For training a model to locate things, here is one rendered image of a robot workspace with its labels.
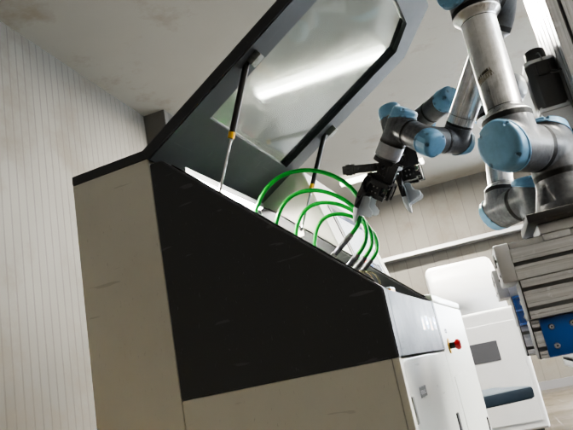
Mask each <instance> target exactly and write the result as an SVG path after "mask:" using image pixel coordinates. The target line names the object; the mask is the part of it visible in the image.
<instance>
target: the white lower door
mask: <svg viewBox="0 0 573 430"><path fill-rule="evenodd" d="M402 362H403V367H404V370H405V374H406V377H407V381H408V388H409V391H410V395H411V399H412V403H413V407H414V413H415V416H416V421H417V424H418V428H419V430H465V428H464V425H463V421H462V418H461V414H460V408H459V405H458V402H457V398H456V395H455V391H454V385H453V382H452V378H451V375H450V372H449V366H448V362H447V358H446V355H445V352H435V353H430V354H425V355H420V356H415V357H406V358H402Z"/></svg>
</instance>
